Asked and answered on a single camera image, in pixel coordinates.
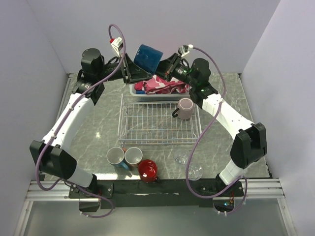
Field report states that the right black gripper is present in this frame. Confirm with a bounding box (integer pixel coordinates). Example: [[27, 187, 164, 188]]
[[146, 54, 196, 89]]

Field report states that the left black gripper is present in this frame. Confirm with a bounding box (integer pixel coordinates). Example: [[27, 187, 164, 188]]
[[96, 52, 151, 84]]

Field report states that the dark blue mug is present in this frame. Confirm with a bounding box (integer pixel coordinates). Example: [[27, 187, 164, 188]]
[[133, 44, 163, 74]]

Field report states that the mauve purple mug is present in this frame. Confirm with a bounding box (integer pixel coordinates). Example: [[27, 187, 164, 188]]
[[172, 98, 194, 120]]

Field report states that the salmon pink mug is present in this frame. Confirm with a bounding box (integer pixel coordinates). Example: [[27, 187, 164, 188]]
[[125, 147, 143, 168]]

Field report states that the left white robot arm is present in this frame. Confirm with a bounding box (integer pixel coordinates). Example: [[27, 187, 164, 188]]
[[30, 46, 160, 198]]

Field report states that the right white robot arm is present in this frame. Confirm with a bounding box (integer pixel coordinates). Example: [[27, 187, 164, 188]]
[[156, 53, 267, 196]]

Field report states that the pink camouflage cloth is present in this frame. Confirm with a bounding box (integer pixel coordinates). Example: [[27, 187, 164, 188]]
[[134, 75, 190, 94]]

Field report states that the white plastic basket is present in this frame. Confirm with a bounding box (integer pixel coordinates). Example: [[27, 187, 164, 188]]
[[129, 85, 190, 101]]

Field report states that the light blue mug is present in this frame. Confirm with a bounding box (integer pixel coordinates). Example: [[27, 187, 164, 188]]
[[106, 147, 129, 170]]

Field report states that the clear glass cup far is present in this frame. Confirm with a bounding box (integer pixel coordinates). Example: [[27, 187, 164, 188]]
[[174, 151, 189, 166]]

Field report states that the clear glass cup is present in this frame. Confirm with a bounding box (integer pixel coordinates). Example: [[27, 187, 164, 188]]
[[186, 165, 203, 181], [174, 151, 189, 166]]

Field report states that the red mug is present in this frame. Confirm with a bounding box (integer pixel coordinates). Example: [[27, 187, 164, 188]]
[[138, 159, 160, 183]]

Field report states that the clear glass cup near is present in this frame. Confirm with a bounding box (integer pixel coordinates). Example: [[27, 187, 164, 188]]
[[186, 165, 203, 181]]

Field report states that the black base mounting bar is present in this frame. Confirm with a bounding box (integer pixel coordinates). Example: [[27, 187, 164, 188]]
[[68, 178, 245, 211]]

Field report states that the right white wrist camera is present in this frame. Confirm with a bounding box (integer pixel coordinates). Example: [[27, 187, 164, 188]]
[[178, 44, 194, 57]]

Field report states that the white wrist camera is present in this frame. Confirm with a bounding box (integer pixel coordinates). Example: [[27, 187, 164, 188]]
[[178, 44, 194, 57], [110, 37, 123, 57]]

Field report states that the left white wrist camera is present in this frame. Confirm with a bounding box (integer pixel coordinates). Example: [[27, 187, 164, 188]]
[[110, 37, 123, 57]]

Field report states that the white wire dish rack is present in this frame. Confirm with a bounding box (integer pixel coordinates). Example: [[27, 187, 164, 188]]
[[118, 95, 201, 146]]

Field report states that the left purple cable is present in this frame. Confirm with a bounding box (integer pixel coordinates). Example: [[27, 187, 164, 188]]
[[35, 24, 127, 218]]

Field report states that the purple cable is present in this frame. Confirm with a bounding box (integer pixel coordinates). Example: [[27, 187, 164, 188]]
[[185, 46, 249, 215], [35, 24, 127, 218]]

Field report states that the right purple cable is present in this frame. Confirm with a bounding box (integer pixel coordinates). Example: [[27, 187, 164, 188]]
[[185, 46, 249, 215]]

